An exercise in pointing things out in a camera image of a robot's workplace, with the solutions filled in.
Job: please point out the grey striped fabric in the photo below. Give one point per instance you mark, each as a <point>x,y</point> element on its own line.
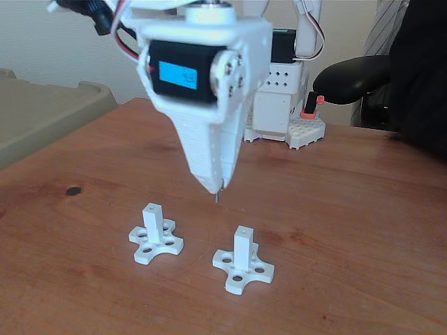
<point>384,24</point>

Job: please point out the beige plastic bin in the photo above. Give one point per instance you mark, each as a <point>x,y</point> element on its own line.
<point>42,111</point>

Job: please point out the orange and black clamp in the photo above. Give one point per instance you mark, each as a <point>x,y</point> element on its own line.
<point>309,114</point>

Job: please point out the white cross-base post stand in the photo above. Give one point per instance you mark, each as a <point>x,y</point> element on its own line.
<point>242,247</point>
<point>153,223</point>

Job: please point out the white perforated base plate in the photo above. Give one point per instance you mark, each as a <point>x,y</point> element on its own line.
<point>307,132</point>

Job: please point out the silver metal screw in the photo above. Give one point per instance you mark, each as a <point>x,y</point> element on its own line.
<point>217,197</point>

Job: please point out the black camera on white mount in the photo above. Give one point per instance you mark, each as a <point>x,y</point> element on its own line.
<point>103,21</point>

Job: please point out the black office chair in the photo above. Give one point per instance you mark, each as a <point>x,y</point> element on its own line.
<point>349,80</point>

